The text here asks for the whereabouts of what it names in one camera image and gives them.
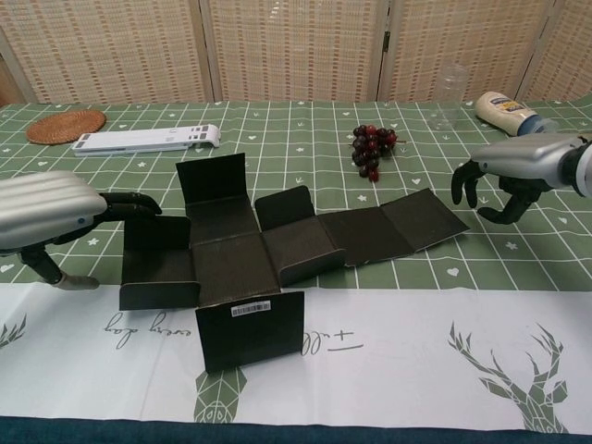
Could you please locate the clear plastic cup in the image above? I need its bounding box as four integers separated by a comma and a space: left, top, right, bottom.
427, 64, 468, 133

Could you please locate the green checked deer tablecloth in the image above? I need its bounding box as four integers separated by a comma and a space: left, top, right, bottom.
0, 94, 592, 444

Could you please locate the mayonnaise squeeze bottle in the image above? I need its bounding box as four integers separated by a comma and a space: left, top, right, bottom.
475, 91, 561, 138

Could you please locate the bunch of dark red grapes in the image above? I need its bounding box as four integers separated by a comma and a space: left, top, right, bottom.
351, 123, 408, 182

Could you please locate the black cardboard box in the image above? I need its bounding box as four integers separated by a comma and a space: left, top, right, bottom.
118, 154, 472, 375

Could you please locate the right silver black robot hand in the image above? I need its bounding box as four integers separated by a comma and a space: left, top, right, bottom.
451, 132, 579, 226

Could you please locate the brown wooden panel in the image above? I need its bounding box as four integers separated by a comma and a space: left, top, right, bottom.
0, 57, 18, 106

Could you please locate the woven bamboo folding screen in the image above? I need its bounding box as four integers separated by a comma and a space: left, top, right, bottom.
0, 0, 592, 105

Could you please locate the round woven rattan coaster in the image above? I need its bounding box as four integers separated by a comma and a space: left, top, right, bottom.
26, 108, 107, 146

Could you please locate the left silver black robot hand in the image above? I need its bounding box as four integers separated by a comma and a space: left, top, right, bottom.
0, 169, 163, 291

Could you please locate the white folding stand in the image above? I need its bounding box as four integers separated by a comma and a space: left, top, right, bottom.
72, 123, 222, 158

